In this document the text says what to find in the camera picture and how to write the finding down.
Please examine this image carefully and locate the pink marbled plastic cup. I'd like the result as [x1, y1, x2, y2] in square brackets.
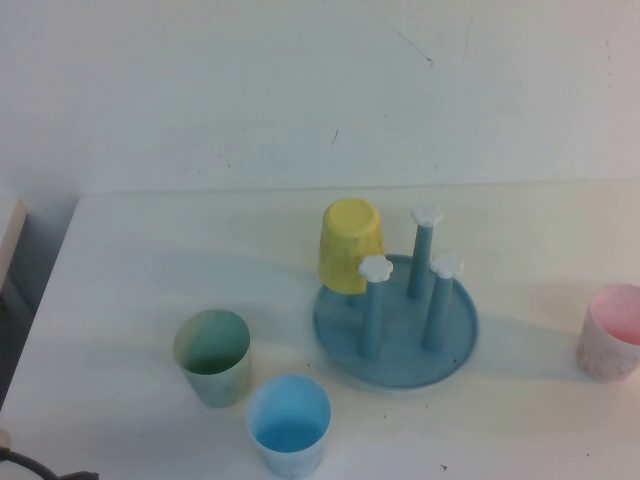
[575, 283, 640, 384]

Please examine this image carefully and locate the yellow plastic cup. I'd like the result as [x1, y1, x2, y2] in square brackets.
[318, 198, 385, 295]

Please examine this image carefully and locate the blue cup stand with pegs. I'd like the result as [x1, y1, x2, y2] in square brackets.
[312, 202, 480, 390]

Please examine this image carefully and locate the green marbled plastic cup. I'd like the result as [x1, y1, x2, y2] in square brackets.
[172, 308, 251, 409]

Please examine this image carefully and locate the blue plastic cup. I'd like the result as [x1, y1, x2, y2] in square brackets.
[244, 373, 333, 479]

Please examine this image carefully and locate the black camera cable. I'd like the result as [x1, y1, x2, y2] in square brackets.
[0, 447, 100, 480]

